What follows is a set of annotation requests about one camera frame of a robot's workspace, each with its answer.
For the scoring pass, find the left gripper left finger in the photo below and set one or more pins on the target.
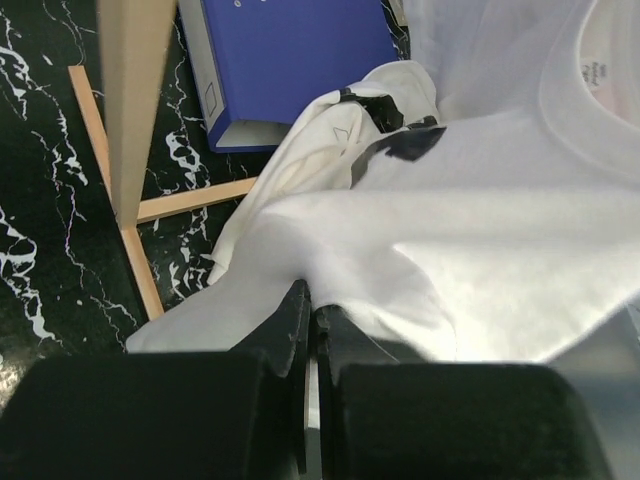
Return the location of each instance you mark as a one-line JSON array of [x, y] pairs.
[[238, 414]]

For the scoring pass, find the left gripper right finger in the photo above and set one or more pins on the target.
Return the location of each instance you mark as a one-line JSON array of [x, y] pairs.
[[387, 414]]

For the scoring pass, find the white t shirt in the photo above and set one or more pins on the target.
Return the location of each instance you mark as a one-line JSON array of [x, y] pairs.
[[509, 233]]

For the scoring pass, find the blue binder folder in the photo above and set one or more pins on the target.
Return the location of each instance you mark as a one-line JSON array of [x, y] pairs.
[[257, 64]]

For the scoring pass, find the wooden clothes rack frame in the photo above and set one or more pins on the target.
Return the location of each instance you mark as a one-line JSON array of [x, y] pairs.
[[134, 38]]

